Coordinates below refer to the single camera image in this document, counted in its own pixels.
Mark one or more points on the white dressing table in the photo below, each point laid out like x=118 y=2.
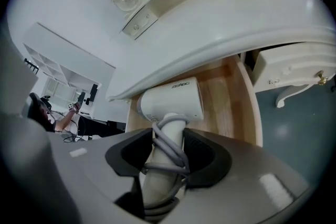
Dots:
x=210 y=21

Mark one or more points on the white drawer with brass knob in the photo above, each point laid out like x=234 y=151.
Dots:
x=286 y=68

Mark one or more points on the white cubby shelf unit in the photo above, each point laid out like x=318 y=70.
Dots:
x=52 y=65

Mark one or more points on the large white wooden drawer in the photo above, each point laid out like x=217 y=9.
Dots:
x=223 y=102

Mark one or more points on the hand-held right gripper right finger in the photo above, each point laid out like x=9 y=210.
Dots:
x=249 y=178

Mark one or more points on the white hair dryer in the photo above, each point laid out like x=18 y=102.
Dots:
x=170 y=102

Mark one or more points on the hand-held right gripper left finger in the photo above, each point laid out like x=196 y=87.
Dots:
x=89 y=165

